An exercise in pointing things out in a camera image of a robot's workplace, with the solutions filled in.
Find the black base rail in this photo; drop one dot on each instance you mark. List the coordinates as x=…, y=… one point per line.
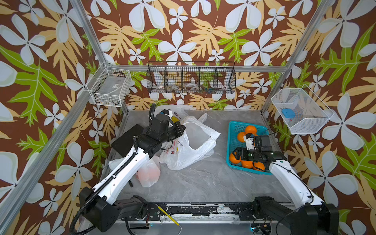
x=238, y=210

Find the black plastic tool case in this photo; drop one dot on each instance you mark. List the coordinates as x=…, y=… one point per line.
x=123, y=144

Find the orange top of pile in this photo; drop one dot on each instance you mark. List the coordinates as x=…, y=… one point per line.
x=251, y=130

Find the aluminium frame post right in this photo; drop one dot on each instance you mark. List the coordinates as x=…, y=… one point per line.
x=308, y=32

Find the white wire basket right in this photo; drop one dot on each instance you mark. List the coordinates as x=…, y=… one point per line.
x=312, y=113

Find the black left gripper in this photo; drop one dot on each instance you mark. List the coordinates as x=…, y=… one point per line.
x=175, y=126

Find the orange front middle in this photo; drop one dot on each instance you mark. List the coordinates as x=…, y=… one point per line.
x=247, y=164

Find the white printed plastic bag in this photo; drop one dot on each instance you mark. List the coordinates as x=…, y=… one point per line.
x=146, y=170

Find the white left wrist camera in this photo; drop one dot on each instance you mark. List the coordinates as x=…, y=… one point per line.
x=168, y=113

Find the white wire basket left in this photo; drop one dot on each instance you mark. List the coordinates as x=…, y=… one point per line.
x=109, y=85

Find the orange front right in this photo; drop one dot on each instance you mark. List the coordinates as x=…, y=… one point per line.
x=259, y=166

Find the blue object in basket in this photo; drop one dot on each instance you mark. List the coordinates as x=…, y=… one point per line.
x=288, y=113

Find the orange small back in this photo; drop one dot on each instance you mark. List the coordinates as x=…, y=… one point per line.
x=241, y=137

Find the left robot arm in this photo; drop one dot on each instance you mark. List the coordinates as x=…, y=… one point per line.
x=99, y=206

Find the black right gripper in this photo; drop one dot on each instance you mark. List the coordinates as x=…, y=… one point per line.
x=244, y=150

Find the orange front left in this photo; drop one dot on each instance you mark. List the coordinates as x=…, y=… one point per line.
x=233, y=159

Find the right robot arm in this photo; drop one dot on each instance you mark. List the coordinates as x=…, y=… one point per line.
x=312, y=216

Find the black wire basket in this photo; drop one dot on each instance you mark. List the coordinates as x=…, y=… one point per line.
x=191, y=77

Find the white wire basket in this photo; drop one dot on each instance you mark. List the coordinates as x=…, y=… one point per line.
x=312, y=113
x=109, y=85

